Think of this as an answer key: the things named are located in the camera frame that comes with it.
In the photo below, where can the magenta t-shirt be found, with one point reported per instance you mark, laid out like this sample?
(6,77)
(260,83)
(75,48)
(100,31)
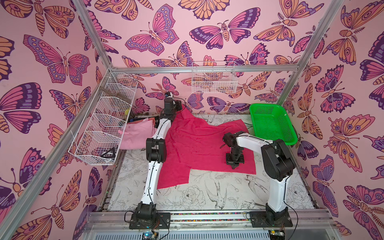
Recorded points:
(193,144)

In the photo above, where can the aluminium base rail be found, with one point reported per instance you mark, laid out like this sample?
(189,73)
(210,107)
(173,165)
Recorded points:
(310,224)

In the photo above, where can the small white wire basket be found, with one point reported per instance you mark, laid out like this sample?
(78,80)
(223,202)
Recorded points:
(214,78)

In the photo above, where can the long white wire basket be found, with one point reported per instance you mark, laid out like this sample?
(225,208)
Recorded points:
(109,113)

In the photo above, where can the green plastic basket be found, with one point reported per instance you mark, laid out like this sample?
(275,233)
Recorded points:
(271,122)

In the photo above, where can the right green circuit board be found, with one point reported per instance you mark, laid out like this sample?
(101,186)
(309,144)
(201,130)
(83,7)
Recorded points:
(277,235)

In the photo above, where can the green circuit board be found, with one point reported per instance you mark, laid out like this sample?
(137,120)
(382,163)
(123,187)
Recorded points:
(277,235)
(150,236)

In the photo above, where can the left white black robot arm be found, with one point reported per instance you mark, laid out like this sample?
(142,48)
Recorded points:
(146,215)

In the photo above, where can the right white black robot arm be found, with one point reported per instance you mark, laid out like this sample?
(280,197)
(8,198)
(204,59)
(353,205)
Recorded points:
(278,164)

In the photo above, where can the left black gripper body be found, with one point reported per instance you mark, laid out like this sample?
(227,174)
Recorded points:
(176,108)

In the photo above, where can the folded light pink t-shirt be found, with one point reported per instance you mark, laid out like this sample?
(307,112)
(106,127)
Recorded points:
(136,135)

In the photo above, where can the left green circuit board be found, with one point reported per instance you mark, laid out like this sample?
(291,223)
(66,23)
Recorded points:
(150,236)

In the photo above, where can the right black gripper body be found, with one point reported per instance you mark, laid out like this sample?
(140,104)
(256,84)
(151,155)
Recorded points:
(235,159)

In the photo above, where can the black triangle object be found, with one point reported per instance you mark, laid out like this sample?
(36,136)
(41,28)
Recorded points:
(109,154)

